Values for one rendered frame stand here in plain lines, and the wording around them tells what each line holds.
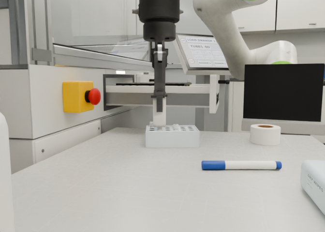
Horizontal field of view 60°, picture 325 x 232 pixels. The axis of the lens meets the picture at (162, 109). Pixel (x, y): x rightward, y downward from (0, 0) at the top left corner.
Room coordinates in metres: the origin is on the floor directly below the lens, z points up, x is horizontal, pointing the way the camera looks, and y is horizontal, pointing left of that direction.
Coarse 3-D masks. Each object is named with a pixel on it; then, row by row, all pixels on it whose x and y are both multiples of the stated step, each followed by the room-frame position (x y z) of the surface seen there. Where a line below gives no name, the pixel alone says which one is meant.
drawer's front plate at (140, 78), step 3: (138, 75) 1.17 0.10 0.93; (141, 75) 1.18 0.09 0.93; (144, 75) 1.22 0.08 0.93; (147, 75) 1.26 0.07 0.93; (150, 75) 1.32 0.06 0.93; (138, 78) 1.16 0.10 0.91; (141, 78) 1.18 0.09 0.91; (144, 78) 1.22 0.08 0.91; (147, 78) 1.26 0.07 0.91; (150, 78) 1.31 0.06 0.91; (153, 78) 1.37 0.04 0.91; (138, 81) 1.16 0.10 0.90; (141, 81) 1.18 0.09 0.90; (144, 81) 1.22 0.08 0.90; (147, 81) 1.26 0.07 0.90
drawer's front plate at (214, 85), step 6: (210, 78) 0.79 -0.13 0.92; (216, 78) 0.79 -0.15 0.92; (210, 84) 0.79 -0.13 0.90; (216, 84) 0.80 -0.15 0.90; (210, 90) 0.79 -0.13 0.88; (216, 90) 0.80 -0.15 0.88; (210, 96) 0.79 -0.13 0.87; (216, 96) 0.81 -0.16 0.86; (210, 102) 0.79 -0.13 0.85; (210, 108) 0.79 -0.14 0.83; (216, 108) 0.83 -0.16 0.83
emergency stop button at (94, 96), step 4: (96, 88) 0.66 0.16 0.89; (92, 92) 0.65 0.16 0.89; (96, 92) 0.65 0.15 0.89; (88, 96) 0.66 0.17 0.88; (92, 96) 0.64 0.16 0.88; (96, 96) 0.65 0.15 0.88; (100, 96) 0.67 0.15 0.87; (92, 100) 0.65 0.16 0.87; (96, 100) 0.65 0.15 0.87; (92, 104) 0.66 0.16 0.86; (96, 104) 0.66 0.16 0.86
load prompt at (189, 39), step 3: (186, 39) 1.82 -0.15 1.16; (189, 39) 1.83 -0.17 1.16; (192, 39) 1.84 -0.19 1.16; (195, 39) 1.85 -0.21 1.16; (198, 39) 1.86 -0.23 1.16; (201, 39) 1.87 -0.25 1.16; (204, 39) 1.88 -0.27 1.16; (207, 39) 1.89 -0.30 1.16; (210, 39) 1.90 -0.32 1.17; (213, 39) 1.91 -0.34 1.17; (189, 42) 1.81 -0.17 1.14; (192, 42) 1.82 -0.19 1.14; (195, 42) 1.83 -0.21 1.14; (198, 42) 1.84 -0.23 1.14; (201, 42) 1.85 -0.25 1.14; (204, 42) 1.86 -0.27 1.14; (207, 42) 1.87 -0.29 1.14; (210, 42) 1.88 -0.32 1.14; (213, 42) 1.89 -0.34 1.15; (216, 42) 1.90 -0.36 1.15
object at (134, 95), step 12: (192, 84) 1.06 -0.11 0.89; (204, 84) 1.05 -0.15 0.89; (108, 96) 0.87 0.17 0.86; (120, 96) 0.86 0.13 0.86; (132, 96) 0.86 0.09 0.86; (144, 96) 0.85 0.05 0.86; (168, 96) 0.83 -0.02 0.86; (180, 96) 0.82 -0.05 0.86; (192, 96) 0.81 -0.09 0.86; (204, 96) 0.81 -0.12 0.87
